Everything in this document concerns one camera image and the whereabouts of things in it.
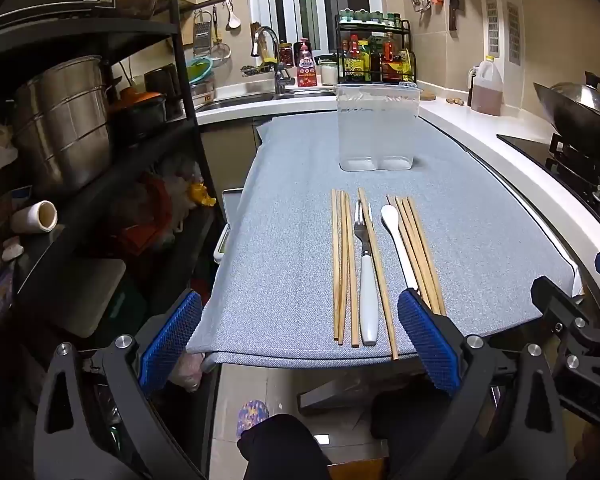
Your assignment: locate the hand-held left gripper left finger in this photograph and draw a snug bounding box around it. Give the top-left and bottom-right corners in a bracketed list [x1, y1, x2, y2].
[34, 290, 206, 480]

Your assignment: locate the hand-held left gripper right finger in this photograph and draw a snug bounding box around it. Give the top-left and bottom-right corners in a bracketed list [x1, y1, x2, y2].
[395, 287, 568, 480]

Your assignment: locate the white handled metal fork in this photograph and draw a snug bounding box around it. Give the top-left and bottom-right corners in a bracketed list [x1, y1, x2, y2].
[353, 200, 380, 346]

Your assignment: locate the white striped ceramic spoon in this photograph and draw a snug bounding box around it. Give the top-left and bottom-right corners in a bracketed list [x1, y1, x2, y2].
[380, 204, 422, 295]

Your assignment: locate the clear plastic utensil holder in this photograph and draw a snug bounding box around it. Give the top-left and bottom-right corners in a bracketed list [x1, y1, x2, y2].
[333, 83, 424, 172]

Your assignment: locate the white tray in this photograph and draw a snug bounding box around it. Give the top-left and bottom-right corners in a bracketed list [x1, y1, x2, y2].
[212, 187, 246, 264]

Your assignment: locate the white cutting board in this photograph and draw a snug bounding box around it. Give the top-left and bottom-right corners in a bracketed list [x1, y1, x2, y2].
[29, 258, 127, 339]

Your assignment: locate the colourful slipper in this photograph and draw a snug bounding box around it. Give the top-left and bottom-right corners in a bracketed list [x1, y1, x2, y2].
[235, 398, 271, 439]

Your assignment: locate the black gas stove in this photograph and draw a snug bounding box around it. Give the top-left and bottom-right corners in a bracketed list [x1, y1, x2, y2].
[497, 132, 600, 252]

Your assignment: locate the red plastic bag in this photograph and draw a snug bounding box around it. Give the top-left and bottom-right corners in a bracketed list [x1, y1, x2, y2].
[114, 174, 182, 252]

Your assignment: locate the yellow toy figure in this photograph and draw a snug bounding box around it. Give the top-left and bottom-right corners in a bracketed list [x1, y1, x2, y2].
[187, 182, 217, 209]

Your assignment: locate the black wok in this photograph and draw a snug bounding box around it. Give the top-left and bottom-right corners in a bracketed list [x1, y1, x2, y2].
[532, 70, 600, 162]

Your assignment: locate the person's black trouser leg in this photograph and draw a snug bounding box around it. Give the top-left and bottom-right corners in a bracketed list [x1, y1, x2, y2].
[237, 412, 332, 480]

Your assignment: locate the grey woven cloth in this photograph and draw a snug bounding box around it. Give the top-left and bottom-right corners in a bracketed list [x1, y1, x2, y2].
[186, 115, 584, 369]

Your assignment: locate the white cylindrical cup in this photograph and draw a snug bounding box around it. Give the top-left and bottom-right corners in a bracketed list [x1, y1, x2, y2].
[11, 200, 59, 235]

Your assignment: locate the cooking oil jug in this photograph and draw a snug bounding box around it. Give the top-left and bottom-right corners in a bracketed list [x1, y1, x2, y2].
[467, 55, 504, 115]

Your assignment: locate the black pot with orange rim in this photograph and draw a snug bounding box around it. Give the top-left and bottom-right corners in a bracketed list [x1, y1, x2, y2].
[111, 90, 169, 144]

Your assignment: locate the steel stockpot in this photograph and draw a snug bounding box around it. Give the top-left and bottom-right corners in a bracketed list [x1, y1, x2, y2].
[9, 55, 119, 197]

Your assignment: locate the steel rectangular container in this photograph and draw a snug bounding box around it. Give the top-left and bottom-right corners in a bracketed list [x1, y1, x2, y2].
[189, 82, 216, 106]

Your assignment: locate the steel sink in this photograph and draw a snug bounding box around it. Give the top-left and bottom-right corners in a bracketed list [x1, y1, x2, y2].
[195, 90, 337, 112]

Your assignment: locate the black round container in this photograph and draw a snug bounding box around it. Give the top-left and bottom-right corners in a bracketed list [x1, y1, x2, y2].
[144, 63, 182, 107]

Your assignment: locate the green plastic basin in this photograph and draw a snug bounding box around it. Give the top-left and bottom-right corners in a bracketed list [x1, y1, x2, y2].
[185, 56, 215, 86]

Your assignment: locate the black metal shelf rack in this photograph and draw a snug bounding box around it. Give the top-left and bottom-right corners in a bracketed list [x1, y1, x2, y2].
[0, 0, 227, 371]

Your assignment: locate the chrome kitchen faucet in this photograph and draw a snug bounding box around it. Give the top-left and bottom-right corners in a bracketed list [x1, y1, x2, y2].
[250, 25, 296, 95]

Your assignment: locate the row of sauce bottles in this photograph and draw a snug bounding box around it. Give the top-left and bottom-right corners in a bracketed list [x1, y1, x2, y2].
[340, 32, 412, 84]

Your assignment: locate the metal mesh strainer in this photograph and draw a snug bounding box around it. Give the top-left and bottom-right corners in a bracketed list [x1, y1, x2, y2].
[209, 7, 231, 69]

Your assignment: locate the black spice rack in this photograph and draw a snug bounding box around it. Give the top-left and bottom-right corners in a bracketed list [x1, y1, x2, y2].
[334, 9, 412, 85]

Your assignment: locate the red soap pouch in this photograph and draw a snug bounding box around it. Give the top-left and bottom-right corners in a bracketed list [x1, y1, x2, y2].
[294, 38, 317, 89]

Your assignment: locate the metal grater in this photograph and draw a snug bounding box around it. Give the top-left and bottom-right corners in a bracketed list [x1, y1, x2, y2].
[192, 10, 212, 57]

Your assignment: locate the row of spice jars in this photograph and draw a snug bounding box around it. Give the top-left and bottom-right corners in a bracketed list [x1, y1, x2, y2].
[338, 8, 404, 29]

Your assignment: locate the window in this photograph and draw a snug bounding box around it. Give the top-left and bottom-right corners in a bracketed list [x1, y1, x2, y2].
[247, 0, 382, 52]

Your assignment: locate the wall vent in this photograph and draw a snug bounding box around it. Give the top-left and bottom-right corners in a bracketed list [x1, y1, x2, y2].
[505, 0, 522, 66]
[484, 0, 499, 59]

